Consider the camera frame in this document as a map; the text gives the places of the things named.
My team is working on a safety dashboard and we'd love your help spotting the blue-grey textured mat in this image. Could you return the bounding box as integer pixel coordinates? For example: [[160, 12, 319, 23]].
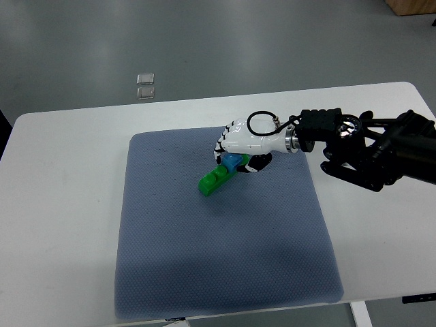
[[114, 127, 343, 320]]

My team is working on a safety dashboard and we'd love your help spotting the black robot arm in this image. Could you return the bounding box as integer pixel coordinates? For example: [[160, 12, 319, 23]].
[[295, 108, 435, 191]]

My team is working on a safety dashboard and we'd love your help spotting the blue toy block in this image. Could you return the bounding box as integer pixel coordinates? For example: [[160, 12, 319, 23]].
[[221, 153, 243, 174]]

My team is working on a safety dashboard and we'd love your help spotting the white table leg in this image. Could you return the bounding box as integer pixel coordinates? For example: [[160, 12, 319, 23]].
[[349, 301, 373, 327]]

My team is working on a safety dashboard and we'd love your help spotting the upper metal floor plate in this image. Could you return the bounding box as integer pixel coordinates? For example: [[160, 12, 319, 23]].
[[136, 72, 155, 85]]

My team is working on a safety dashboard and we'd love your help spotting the black table control panel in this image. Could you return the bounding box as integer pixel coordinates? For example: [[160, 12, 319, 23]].
[[401, 293, 436, 304]]

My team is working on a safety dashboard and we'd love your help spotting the black object at left edge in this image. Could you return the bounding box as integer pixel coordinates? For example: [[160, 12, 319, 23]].
[[0, 111, 13, 157]]

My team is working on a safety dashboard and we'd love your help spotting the wooden box corner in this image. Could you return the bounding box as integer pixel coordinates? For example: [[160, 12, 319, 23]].
[[385, 0, 435, 16]]

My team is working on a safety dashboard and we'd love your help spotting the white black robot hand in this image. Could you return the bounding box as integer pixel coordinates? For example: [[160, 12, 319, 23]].
[[214, 119, 297, 173]]

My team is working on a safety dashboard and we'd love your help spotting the green four-stud toy block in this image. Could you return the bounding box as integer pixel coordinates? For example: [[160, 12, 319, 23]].
[[198, 154, 249, 196]]

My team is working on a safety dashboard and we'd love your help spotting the black cable loop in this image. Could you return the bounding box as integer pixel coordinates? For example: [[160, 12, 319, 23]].
[[247, 110, 304, 136]]

